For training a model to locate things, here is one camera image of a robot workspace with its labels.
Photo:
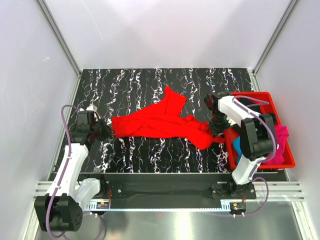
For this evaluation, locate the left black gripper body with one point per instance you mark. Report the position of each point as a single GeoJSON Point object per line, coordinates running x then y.
{"type": "Point", "coordinates": [102, 131]}

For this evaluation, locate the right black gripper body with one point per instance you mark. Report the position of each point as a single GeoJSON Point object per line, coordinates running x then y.
{"type": "Point", "coordinates": [219, 122]}

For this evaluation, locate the red t shirt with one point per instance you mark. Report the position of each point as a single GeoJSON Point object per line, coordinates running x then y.
{"type": "Point", "coordinates": [163, 120]}

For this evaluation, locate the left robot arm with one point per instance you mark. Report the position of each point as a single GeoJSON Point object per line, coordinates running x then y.
{"type": "Point", "coordinates": [61, 208]}

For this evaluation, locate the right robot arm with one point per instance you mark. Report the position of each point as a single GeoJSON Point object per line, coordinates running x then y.
{"type": "Point", "coordinates": [257, 137]}

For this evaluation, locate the blue t shirt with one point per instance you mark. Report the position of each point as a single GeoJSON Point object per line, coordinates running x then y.
{"type": "Point", "coordinates": [237, 146]}

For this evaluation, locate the black t shirt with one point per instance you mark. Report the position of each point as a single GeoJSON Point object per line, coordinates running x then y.
{"type": "Point", "coordinates": [250, 104]}

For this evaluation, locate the pink t shirt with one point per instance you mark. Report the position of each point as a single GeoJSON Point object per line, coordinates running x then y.
{"type": "Point", "coordinates": [282, 133]}

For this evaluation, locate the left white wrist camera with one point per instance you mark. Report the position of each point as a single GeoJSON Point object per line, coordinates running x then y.
{"type": "Point", "coordinates": [92, 108]}

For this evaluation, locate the right aluminium frame post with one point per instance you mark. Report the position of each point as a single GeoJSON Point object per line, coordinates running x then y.
{"type": "Point", "coordinates": [276, 34]}

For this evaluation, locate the aluminium frame post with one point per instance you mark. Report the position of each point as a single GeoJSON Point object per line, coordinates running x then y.
{"type": "Point", "coordinates": [276, 34]}
{"type": "Point", "coordinates": [58, 35]}

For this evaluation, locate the aluminium rail with cable duct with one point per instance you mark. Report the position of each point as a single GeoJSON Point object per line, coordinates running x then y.
{"type": "Point", "coordinates": [271, 192]}

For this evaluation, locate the left aluminium frame post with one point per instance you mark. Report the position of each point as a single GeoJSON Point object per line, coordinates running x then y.
{"type": "Point", "coordinates": [58, 35]}

